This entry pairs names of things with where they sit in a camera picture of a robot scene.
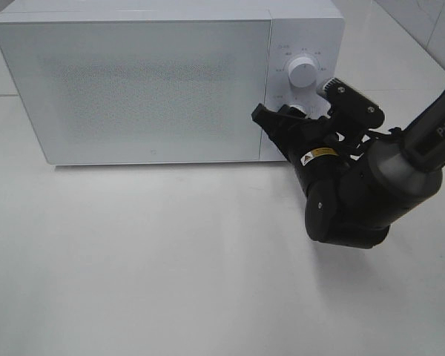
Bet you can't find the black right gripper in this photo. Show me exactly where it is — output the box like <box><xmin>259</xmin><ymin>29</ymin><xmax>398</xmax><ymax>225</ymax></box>
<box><xmin>251</xmin><ymin>87</ymin><xmax>385</xmax><ymax>185</ymax></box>

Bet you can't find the white microwave door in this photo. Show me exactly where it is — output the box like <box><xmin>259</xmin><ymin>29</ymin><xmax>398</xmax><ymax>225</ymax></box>
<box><xmin>0</xmin><ymin>20</ymin><xmax>270</xmax><ymax>165</ymax></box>

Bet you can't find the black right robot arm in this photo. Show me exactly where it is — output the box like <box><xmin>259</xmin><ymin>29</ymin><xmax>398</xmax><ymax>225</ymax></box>
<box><xmin>251</xmin><ymin>78</ymin><xmax>445</xmax><ymax>249</ymax></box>

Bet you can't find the white microwave oven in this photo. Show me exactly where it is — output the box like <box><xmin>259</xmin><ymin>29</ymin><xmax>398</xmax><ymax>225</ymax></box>
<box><xmin>0</xmin><ymin>1</ymin><xmax>345</xmax><ymax>165</ymax></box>

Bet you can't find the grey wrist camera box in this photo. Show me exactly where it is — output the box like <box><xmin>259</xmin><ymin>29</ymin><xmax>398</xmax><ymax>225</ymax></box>
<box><xmin>316</xmin><ymin>77</ymin><xmax>341</xmax><ymax>99</ymax></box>

